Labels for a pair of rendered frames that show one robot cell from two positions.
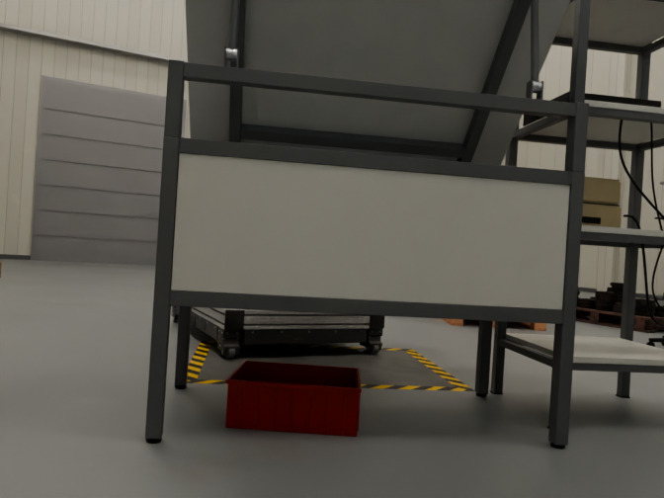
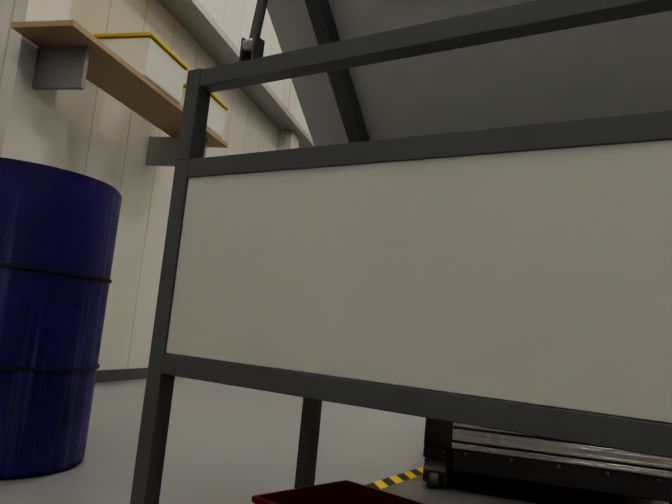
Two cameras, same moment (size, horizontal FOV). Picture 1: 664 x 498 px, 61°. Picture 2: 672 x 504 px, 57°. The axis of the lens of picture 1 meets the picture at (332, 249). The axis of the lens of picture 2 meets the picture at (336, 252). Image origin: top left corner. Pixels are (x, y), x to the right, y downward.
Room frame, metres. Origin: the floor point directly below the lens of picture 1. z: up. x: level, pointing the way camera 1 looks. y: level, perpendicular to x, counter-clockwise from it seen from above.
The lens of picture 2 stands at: (0.75, -0.64, 0.47)
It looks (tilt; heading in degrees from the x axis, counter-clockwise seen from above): 8 degrees up; 41
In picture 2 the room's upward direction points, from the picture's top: 5 degrees clockwise
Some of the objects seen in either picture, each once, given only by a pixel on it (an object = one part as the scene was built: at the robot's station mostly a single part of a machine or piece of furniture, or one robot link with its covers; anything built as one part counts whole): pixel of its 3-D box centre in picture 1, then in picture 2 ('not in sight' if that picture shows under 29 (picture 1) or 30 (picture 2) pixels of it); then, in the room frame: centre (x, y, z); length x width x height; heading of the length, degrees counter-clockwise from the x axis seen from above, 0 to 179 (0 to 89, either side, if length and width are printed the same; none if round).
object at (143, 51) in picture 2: not in sight; (140, 71); (2.65, 2.73, 1.97); 0.47 x 0.39 x 0.27; 27
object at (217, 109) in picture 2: not in sight; (191, 113); (3.26, 3.04, 1.96); 0.45 x 0.37 x 0.26; 27
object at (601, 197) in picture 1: (570, 204); not in sight; (2.12, -0.88, 0.76); 0.30 x 0.21 x 0.20; 11
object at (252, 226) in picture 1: (361, 230); (487, 280); (1.84, -0.09, 0.60); 1.17 x 0.58 x 0.40; 98
